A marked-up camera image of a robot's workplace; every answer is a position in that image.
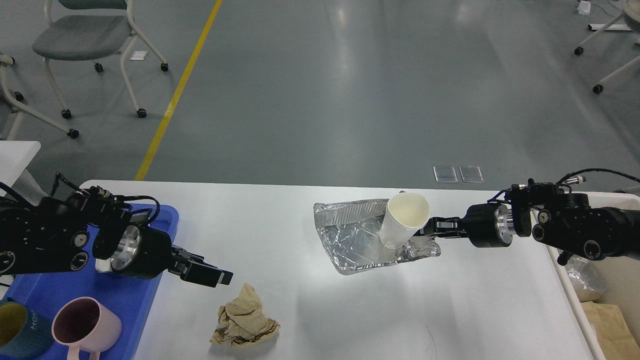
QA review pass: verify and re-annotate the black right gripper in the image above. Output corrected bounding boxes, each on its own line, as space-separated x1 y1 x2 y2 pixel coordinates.
417 203 515 248

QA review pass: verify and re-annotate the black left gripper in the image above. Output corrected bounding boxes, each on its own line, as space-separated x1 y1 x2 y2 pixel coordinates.
109 225 234 288

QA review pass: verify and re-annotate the white paper cup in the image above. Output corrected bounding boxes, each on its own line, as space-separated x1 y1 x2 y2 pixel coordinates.
379 193 431 249

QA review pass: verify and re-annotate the brown paper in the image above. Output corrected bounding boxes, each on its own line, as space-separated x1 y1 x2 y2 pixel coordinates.
581 301 640 360
209 283 281 347

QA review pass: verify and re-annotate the aluminium foil tray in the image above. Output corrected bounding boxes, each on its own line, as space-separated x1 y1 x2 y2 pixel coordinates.
313 198 442 276

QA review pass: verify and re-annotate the pink mug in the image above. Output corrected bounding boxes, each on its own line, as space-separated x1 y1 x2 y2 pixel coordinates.
51 296 122 360

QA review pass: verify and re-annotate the stainless steel box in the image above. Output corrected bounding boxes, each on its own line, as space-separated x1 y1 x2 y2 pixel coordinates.
94 259 113 274

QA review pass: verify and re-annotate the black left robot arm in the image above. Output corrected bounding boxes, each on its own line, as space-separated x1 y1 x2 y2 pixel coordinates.
0 173 234 288

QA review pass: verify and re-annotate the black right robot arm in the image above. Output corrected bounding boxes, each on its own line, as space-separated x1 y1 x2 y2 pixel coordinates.
416 168 640 266

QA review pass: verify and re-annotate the clear floor plate left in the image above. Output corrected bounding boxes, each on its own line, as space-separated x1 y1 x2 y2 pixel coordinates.
432 165 458 183

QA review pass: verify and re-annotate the clear floor plate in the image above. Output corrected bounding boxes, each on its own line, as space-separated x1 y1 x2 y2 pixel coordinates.
458 165 484 183
432 165 458 183

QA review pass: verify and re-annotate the clear floor plate right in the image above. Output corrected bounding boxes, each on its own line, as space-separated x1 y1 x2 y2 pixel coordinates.
458 165 484 183

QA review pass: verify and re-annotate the blue plastic tray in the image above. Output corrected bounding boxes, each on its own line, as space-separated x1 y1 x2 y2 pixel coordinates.
0 201 180 360

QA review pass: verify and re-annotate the crumpled foil in bin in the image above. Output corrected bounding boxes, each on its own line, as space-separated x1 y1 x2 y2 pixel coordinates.
564 256 611 303

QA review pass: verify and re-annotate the blue and yellow cup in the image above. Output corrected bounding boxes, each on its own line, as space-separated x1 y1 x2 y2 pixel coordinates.
0 297 54 360

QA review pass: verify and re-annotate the white plastic bin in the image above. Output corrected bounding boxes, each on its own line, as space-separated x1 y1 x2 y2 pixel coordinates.
547 191 640 360

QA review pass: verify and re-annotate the white side table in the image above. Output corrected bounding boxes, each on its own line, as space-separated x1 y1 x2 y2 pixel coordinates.
0 140 42 186

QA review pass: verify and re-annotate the brown paper in bin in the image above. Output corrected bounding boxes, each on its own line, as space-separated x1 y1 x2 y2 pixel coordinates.
581 301 640 360

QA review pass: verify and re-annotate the grey office chair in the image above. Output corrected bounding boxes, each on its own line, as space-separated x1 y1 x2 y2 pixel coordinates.
32 0 169 119

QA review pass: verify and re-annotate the white chair base right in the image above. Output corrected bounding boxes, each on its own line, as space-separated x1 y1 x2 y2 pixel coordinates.
574 0 640 95

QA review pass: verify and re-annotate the white chair frame left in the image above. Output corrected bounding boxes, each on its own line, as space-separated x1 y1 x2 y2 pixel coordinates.
0 53 80 141

